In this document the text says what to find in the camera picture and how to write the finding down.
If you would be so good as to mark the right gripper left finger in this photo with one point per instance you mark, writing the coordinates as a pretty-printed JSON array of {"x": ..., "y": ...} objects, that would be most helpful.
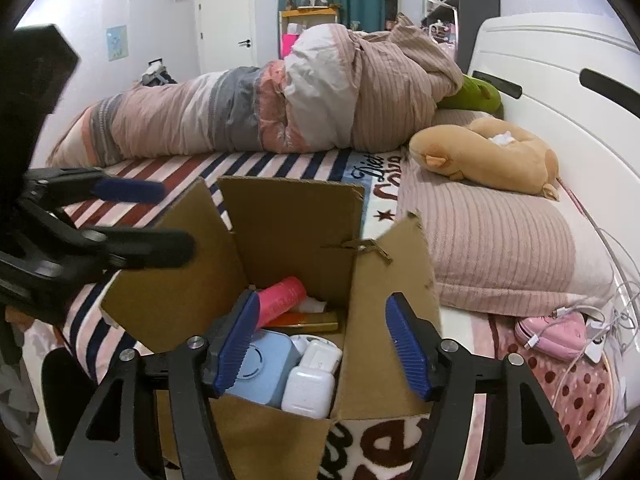
[{"x": 118, "y": 436}]

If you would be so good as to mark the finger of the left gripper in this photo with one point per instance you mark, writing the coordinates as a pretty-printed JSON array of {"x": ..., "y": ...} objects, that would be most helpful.
[
  {"x": 133, "y": 248},
  {"x": 130, "y": 190}
]

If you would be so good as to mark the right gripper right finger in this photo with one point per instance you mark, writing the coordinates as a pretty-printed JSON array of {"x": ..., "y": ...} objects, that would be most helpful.
[{"x": 522, "y": 437}]

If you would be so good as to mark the light blue square device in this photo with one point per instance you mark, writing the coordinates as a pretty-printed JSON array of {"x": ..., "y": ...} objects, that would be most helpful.
[{"x": 264, "y": 371}]

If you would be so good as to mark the pink plastic bottle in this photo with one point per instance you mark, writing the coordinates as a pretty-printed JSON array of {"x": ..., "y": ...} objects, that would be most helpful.
[{"x": 279, "y": 299}]

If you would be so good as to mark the pink polka-dot fabric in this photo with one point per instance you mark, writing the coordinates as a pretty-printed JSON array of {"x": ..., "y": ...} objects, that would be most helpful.
[{"x": 580, "y": 391}]

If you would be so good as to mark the gold flat box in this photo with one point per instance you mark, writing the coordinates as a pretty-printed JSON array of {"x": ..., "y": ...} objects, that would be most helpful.
[{"x": 302, "y": 323}]

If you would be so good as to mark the striped plush blanket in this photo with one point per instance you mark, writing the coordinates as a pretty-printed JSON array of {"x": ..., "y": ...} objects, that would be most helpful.
[{"x": 93, "y": 340}]

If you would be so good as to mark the brown cardboard box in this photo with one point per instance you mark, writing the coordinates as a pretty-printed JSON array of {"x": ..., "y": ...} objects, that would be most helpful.
[{"x": 306, "y": 235}]

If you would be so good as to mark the white power adapter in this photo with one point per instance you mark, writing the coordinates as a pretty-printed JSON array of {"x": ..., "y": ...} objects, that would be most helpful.
[{"x": 309, "y": 390}]

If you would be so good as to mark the pink zip pouch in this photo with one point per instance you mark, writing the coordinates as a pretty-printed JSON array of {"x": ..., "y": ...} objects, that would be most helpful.
[{"x": 560, "y": 337}]

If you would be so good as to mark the dark bag by door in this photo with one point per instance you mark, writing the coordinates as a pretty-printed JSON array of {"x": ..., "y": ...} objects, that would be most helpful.
[{"x": 156, "y": 74}]

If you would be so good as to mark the pink ribbed pillow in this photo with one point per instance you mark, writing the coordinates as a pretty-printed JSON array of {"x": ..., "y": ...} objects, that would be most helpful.
[{"x": 504, "y": 252}]

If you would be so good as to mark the white door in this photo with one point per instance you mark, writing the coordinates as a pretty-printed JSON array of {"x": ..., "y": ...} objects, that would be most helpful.
[{"x": 226, "y": 33}]

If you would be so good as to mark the pink container on shelf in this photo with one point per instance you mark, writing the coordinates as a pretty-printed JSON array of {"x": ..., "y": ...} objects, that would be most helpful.
[{"x": 287, "y": 42}]

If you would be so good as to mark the rolled striped comforter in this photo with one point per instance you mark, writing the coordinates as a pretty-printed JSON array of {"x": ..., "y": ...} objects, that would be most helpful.
[{"x": 336, "y": 89}]

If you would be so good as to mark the yellow wooden cabinet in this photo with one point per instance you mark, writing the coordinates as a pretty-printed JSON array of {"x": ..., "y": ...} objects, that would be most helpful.
[{"x": 294, "y": 22}]

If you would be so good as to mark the tan plush toy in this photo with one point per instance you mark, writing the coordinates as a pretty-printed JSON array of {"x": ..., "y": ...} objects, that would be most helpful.
[{"x": 489, "y": 152}]

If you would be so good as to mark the green plush toy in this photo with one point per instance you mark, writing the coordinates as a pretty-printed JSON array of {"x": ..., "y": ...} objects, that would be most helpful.
[{"x": 475, "y": 94}]

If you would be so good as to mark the white bed headboard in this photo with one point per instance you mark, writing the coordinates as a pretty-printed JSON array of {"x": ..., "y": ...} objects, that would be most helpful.
[{"x": 573, "y": 80}]

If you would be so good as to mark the black tall shelf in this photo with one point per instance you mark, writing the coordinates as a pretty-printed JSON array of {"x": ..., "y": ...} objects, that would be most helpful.
[{"x": 465, "y": 5}]

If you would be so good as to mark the wall poster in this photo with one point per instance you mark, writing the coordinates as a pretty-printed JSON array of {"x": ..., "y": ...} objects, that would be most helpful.
[{"x": 117, "y": 43}]

